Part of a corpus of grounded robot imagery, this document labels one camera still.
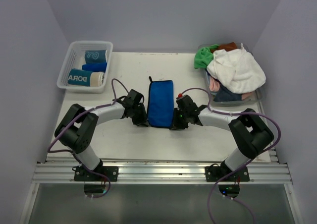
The white plastic basket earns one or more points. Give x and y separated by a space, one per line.
74 59

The green towel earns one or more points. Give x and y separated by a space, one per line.
204 56

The rolled teal towel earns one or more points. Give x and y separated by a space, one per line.
98 56

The blue microfiber towel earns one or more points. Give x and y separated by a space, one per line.
160 103

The rolled blue towel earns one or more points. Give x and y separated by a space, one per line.
95 67

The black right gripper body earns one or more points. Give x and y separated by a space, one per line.
181 121

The clear plastic towel bin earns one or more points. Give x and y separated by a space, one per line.
255 97

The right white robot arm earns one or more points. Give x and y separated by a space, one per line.
249 131

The teal beige cartoon towel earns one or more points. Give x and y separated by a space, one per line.
85 78

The dark blue towel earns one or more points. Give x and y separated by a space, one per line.
224 95

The brown towel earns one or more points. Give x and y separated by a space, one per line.
227 47

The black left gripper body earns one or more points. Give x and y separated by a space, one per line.
138 116

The white towel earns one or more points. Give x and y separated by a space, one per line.
237 70

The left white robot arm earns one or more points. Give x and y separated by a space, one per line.
77 127

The aluminium mounting rail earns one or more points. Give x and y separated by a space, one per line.
60 171

